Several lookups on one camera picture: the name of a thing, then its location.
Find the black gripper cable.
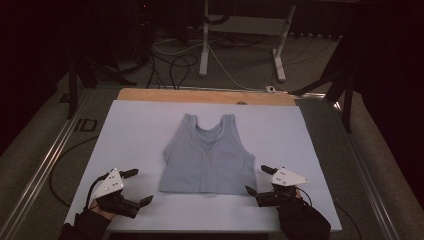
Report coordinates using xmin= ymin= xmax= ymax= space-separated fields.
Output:
xmin=296 ymin=187 xmax=363 ymax=240
xmin=85 ymin=173 xmax=111 ymax=212

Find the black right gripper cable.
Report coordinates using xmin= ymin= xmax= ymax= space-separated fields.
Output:
xmin=296 ymin=187 xmax=363 ymax=240

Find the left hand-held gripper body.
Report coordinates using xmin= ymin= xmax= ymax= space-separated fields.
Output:
xmin=91 ymin=167 xmax=141 ymax=220

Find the white floor cable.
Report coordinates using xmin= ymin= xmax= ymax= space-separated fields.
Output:
xmin=153 ymin=41 xmax=268 ymax=92

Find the black looped floor cable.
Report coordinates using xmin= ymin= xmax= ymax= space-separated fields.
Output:
xmin=145 ymin=52 xmax=200 ymax=90

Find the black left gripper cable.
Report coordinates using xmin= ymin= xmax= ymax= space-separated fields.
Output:
xmin=85 ymin=173 xmax=111 ymax=212

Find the person's left hand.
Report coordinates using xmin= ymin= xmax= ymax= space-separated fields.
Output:
xmin=89 ymin=199 xmax=117 ymax=222

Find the aluminium floor rail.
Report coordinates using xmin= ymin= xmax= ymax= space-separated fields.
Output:
xmin=146 ymin=84 xmax=326 ymax=100
xmin=333 ymin=101 xmax=401 ymax=240
xmin=0 ymin=89 xmax=93 ymax=240

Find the white table mat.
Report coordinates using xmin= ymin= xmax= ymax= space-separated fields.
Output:
xmin=64 ymin=99 xmax=343 ymax=233

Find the black metal stand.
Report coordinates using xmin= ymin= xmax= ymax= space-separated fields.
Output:
xmin=289 ymin=33 xmax=355 ymax=134
xmin=65 ymin=49 xmax=138 ymax=120

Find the grey tank top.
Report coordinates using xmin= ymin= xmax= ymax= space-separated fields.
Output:
xmin=158 ymin=113 xmax=258 ymax=195

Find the thin black floor cable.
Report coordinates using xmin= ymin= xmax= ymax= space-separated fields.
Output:
xmin=49 ymin=134 xmax=100 ymax=208

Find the white metal desk frame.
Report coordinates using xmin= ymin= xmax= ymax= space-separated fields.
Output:
xmin=198 ymin=0 xmax=298 ymax=83

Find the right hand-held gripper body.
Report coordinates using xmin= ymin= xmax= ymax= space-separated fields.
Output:
xmin=255 ymin=167 xmax=311 ymax=208

